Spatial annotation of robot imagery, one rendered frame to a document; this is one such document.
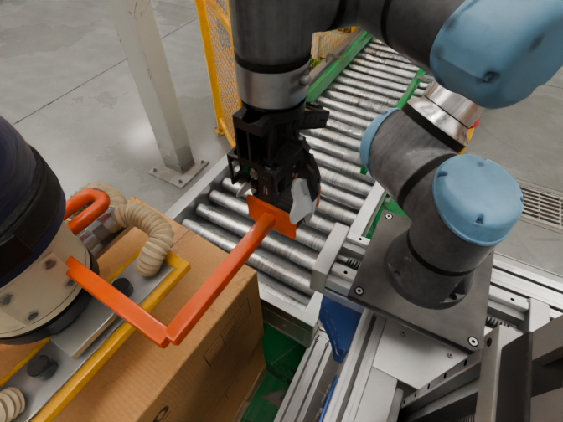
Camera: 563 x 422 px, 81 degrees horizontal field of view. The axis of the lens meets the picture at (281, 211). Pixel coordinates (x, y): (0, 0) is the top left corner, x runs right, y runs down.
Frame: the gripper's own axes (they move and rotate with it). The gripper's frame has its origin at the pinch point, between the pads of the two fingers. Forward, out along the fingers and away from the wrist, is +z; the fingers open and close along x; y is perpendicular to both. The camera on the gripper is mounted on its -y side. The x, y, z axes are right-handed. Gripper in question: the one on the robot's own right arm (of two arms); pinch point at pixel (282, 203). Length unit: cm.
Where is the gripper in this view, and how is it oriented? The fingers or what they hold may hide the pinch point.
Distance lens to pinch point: 52.1
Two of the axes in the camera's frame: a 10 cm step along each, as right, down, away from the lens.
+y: -5.3, 6.6, -5.4
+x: 8.5, 4.1, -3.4
